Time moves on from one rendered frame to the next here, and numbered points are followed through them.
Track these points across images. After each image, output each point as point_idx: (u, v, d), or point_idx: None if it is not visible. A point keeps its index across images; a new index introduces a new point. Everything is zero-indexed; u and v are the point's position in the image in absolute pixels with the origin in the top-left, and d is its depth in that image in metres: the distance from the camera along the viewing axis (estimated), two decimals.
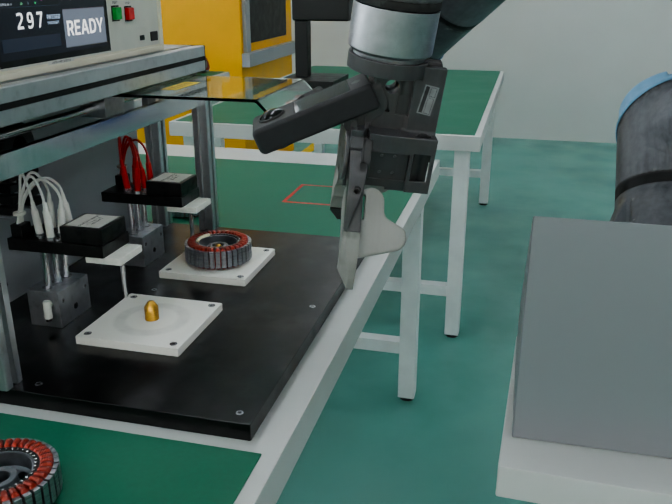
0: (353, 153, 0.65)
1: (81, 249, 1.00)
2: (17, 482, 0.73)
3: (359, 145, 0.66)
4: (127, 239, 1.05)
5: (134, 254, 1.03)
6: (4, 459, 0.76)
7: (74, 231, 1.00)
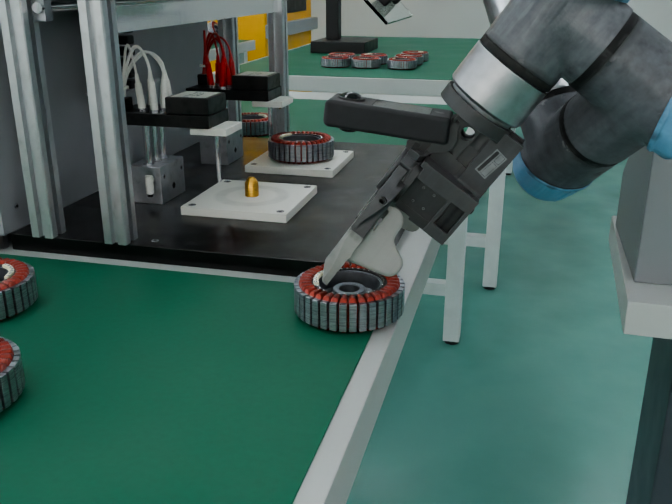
0: (399, 168, 0.66)
1: (186, 119, 1.00)
2: None
3: (408, 165, 0.66)
4: (227, 116, 1.06)
5: (236, 129, 1.04)
6: (355, 278, 0.79)
7: (180, 101, 1.00)
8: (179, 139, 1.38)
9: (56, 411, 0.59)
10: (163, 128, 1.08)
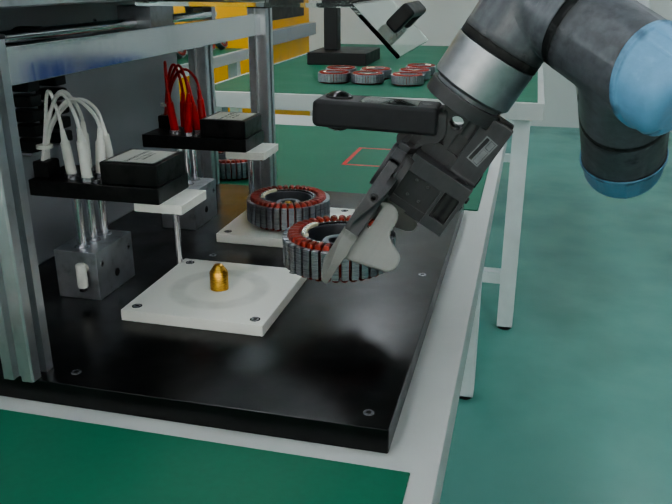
0: (389, 164, 0.66)
1: (128, 192, 0.74)
2: None
3: (399, 158, 0.66)
4: (186, 183, 0.80)
5: (197, 201, 0.77)
6: None
7: (119, 168, 0.74)
8: None
9: None
10: None
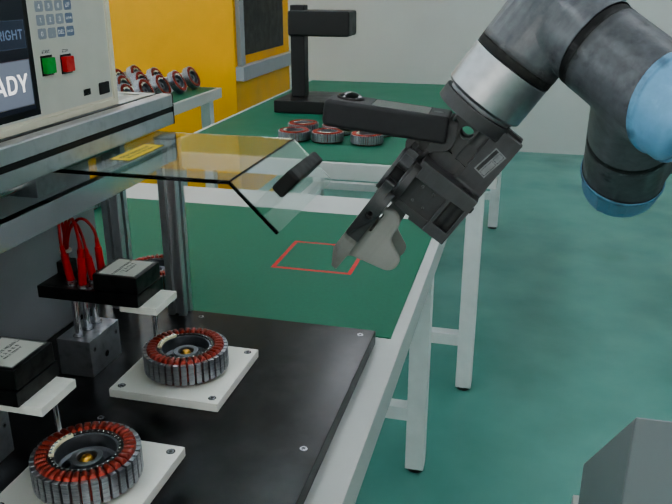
0: (386, 184, 0.66)
1: None
2: (100, 465, 0.78)
3: (407, 164, 0.66)
4: (56, 371, 0.79)
5: (63, 395, 0.77)
6: (100, 440, 0.81)
7: None
8: (45, 327, 1.11)
9: None
10: None
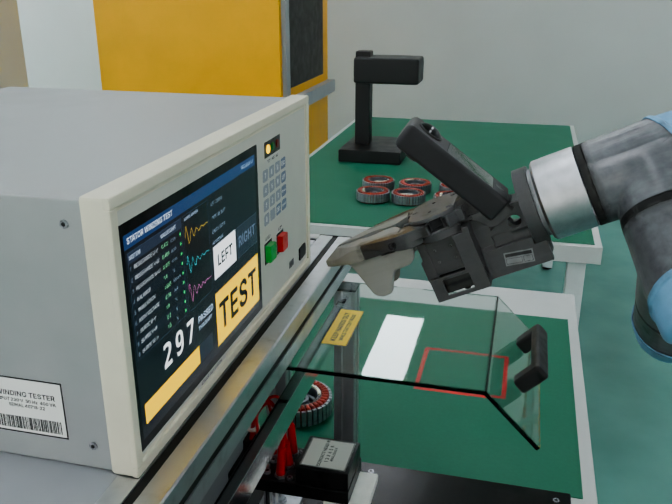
0: (423, 229, 0.67)
1: None
2: None
3: (451, 222, 0.67)
4: None
5: None
6: None
7: None
8: (213, 495, 1.01)
9: None
10: None
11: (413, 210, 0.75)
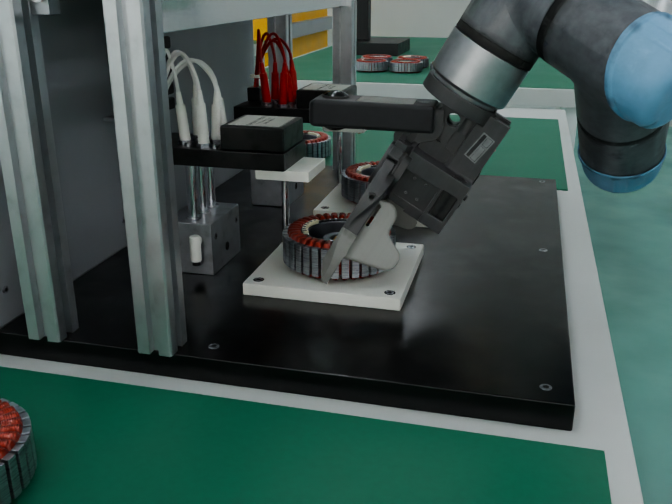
0: (387, 162, 0.66)
1: (251, 158, 0.70)
2: None
3: (397, 156, 0.66)
4: (304, 151, 0.75)
5: (319, 169, 0.73)
6: None
7: (242, 132, 0.69)
8: (219, 170, 1.07)
9: None
10: (212, 166, 0.77)
11: None
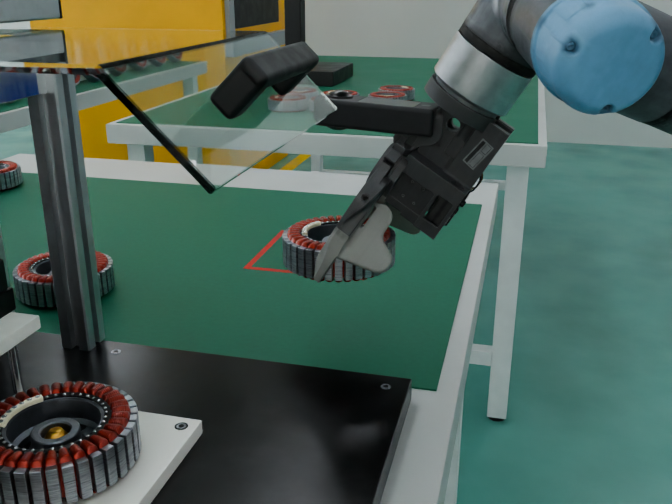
0: (383, 164, 0.65)
1: None
2: None
3: (394, 159, 0.66)
4: None
5: None
6: None
7: None
8: None
9: None
10: None
11: None
